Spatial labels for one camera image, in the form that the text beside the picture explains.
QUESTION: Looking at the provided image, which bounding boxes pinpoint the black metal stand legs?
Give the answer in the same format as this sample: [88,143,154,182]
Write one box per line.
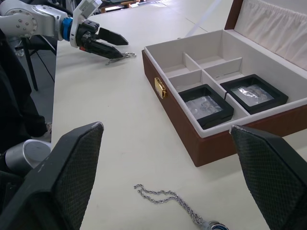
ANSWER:
[14,35,58,92]

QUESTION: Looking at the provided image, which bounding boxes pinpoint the gold box latch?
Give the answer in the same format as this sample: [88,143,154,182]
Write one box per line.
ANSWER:
[153,77,168,99]

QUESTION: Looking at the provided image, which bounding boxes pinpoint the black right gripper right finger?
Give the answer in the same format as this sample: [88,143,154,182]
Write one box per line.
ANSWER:
[229,124,307,230]

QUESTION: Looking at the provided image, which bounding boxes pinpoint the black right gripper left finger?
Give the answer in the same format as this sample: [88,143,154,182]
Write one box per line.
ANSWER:
[0,121,105,230]

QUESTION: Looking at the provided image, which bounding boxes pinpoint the wooden background table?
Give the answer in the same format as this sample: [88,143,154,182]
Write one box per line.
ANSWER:
[99,0,168,14]

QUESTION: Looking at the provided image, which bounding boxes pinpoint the light sneaker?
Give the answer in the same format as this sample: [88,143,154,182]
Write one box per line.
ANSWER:
[44,122,53,141]

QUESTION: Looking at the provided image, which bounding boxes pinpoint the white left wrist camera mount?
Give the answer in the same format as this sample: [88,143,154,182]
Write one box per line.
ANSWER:
[69,0,102,47]

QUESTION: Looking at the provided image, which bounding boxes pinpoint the silver robot body joint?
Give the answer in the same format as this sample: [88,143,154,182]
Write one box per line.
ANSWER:
[4,139,52,177]

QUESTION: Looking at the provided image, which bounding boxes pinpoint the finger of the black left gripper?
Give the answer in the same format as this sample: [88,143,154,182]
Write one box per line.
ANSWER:
[97,27,130,46]
[88,39,126,59]

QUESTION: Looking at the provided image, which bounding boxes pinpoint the person in black clothes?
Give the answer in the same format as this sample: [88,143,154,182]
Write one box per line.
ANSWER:
[0,28,48,154]

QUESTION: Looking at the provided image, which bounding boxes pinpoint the silver chain with ring clasp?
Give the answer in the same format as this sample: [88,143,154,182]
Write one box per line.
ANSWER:
[105,51,137,66]

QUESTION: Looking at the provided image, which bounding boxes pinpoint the silver chain with blue pendant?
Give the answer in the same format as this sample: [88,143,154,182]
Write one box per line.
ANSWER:
[133,184,231,230]

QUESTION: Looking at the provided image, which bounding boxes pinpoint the brown jewelry box lid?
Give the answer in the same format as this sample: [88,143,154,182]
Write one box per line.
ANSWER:
[224,0,307,73]

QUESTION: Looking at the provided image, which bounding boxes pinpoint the brown jewelry box base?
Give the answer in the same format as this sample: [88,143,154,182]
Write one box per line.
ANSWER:
[141,29,307,168]

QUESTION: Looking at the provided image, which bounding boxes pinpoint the black square display case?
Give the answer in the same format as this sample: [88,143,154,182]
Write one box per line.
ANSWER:
[178,83,235,130]
[220,74,289,115]

